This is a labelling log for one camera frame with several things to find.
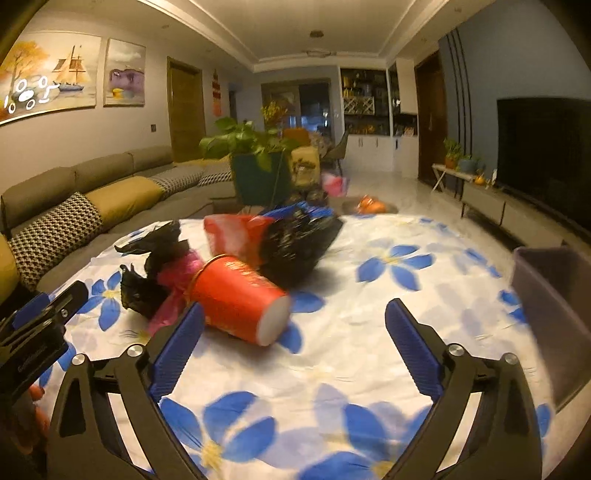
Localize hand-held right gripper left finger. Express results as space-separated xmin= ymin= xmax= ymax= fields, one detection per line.
xmin=47 ymin=301 xmax=206 ymax=480

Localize red paper cup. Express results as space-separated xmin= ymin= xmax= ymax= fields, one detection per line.
xmin=189 ymin=255 xmax=292 ymax=347

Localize grey plastic bin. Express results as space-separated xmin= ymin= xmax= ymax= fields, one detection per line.
xmin=512 ymin=246 xmax=591 ymax=414

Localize blue floral tablecloth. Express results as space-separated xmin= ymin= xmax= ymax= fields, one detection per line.
xmin=39 ymin=213 xmax=555 ymax=480

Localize blue plastic bag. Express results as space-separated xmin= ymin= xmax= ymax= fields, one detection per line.
xmin=261 ymin=202 xmax=334 ymax=221

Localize yellow pillow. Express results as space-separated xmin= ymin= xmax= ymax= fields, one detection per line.
xmin=85 ymin=175 xmax=165 ymax=232

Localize black plastic bag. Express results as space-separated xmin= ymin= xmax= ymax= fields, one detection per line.
xmin=115 ymin=220 xmax=195 ymax=320
xmin=260 ymin=208 xmax=345 ymax=288

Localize grey television cabinet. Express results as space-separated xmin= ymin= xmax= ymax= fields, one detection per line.
xmin=462 ymin=180 xmax=591 ymax=251

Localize white side table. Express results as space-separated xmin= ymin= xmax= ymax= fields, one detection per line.
xmin=431 ymin=162 xmax=476 ymax=191

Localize pink plastic bag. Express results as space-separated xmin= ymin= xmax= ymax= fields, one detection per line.
xmin=149 ymin=251 xmax=205 ymax=334

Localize plant in orange pot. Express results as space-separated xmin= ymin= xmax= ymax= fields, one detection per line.
xmin=443 ymin=138 xmax=463 ymax=169

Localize red and white plastic bag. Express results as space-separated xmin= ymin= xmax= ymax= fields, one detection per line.
xmin=204 ymin=214 xmax=276 ymax=269

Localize person's left hand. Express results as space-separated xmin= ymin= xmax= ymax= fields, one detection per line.
xmin=25 ymin=384 xmax=51 ymax=444

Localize pothos in teal pot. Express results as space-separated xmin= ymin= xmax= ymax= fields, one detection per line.
xmin=199 ymin=117 xmax=301 ymax=207

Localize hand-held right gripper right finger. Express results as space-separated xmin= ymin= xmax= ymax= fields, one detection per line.
xmin=385 ymin=298 xmax=542 ymax=480

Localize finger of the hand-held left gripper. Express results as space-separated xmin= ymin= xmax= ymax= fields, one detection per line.
xmin=0 ymin=291 xmax=52 ymax=343
xmin=45 ymin=280 xmax=89 ymax=320

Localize light wooden door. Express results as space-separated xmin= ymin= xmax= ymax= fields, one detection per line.
xmin=166 ymin=56 xmax=206 ymax=164

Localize grey dining chair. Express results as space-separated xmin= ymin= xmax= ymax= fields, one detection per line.
xmin=323 ymin=130 xmax=351 ymax=169

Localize yellow flowers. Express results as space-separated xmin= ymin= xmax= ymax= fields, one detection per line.
xmin=261 ymin=102 xmax=287 ymax=125

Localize red wall hanging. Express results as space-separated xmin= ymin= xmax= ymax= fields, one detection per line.
xmin=211 ymin=68 xmax=223 ymax=117

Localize white display cabinet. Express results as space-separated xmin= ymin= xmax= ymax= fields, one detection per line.
xmin=339 ymin=59 xmax=419 ymax=179

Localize black television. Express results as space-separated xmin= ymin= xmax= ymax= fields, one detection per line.
xmin=496 ymin=97 xmax=591 ymax=232

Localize grey sofa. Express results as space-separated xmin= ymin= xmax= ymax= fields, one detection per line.
xmin=0 ymin=147 xmax=236 ymax=297

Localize sailboat painting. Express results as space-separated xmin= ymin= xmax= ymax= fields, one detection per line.
xmin=0 ymin=32 xmax=103 ymax=126

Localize purple painting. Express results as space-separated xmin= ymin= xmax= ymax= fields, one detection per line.
xmin=102 ymin=38 xmax=147 ymax=108

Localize dark wooden door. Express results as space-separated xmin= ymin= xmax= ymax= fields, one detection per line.
xmin=414 ymin=51 xmax=448 ymax=181

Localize large houndstooth pillow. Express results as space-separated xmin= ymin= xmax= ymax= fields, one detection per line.
xmin=9 ymin=191 xmax=103 ymax=289

